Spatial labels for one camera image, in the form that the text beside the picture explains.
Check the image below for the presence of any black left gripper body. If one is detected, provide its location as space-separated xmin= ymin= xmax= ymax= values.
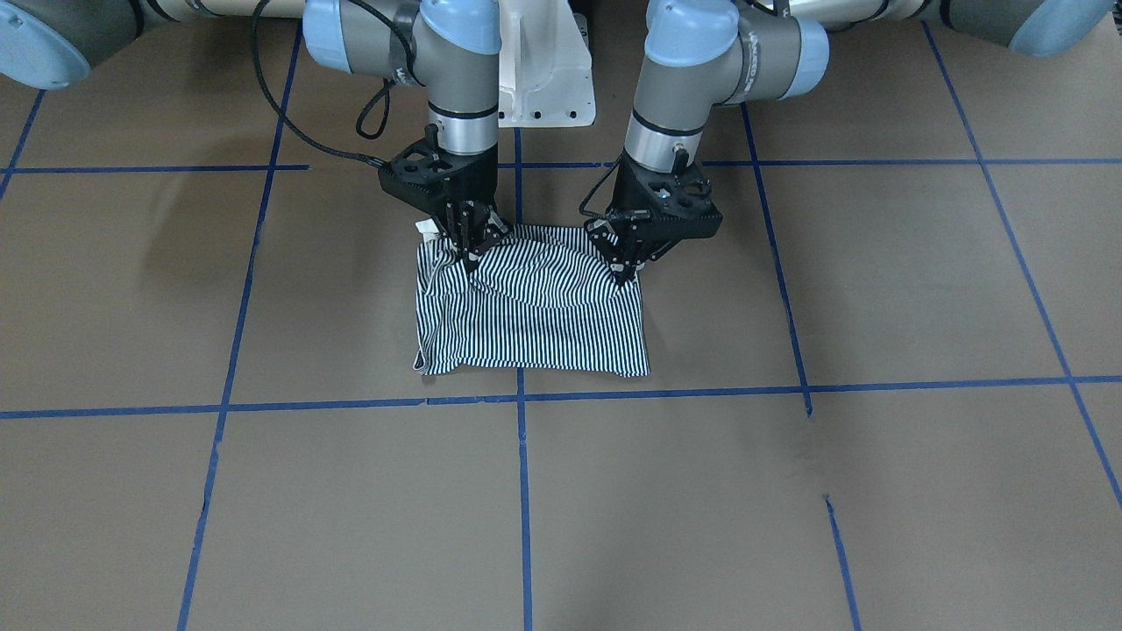
xmin=609 ymin=157 xmax=724 ymax=243

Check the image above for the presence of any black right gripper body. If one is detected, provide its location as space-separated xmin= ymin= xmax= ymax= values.
xmin=378 ymin=124 xmax=498 ymax=219

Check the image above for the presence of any navy white striped polo shirt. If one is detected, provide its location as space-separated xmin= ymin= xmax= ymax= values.
xmin=414 ymin=220 xmax=650 ymax=377

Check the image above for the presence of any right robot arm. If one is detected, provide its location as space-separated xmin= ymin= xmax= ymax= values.
xmin=1 ymin=1 xmax=508 ymax=272

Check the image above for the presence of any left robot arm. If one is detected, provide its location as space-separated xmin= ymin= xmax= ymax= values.
xmin=583 ymin=1 xmax=1113 ymax=285

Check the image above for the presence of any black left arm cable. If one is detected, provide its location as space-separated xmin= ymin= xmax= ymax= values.
xmin=579 ymin=153 xmax=632 ymax=220

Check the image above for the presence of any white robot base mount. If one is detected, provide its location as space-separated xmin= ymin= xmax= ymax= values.
xmin=498 ymin=1 xmax=597 ymax=128

